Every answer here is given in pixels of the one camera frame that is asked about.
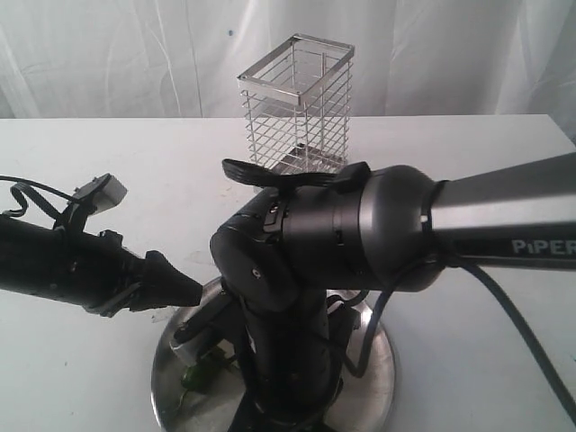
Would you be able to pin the green chili pepper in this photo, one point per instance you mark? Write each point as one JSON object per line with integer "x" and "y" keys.
{"x": 200, "y": 377}

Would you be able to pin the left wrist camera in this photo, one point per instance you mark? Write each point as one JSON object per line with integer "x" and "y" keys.
{"x": 101, "y": 194}

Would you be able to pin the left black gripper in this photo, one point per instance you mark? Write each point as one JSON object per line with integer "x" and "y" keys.
{"x": 104, "y": 277}

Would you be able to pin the round steel plate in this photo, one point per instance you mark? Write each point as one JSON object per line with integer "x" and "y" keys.
{"x": 363, "y": 404}

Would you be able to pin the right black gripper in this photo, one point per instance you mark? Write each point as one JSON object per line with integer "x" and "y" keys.
{"x": 291, "y": 364}

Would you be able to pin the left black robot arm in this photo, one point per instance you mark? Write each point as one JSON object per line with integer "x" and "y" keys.
{"x": 34, "y": 261}

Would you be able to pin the white backdrop curtain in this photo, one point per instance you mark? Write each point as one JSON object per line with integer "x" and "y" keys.
{"x": 94, "y": 59}

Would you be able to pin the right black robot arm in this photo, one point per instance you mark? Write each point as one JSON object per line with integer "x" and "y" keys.
{"x": 313, "y": 259}

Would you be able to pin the wire mesh utensil holder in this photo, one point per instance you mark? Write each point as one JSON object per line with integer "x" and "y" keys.
{"x": 297, "y": 100}

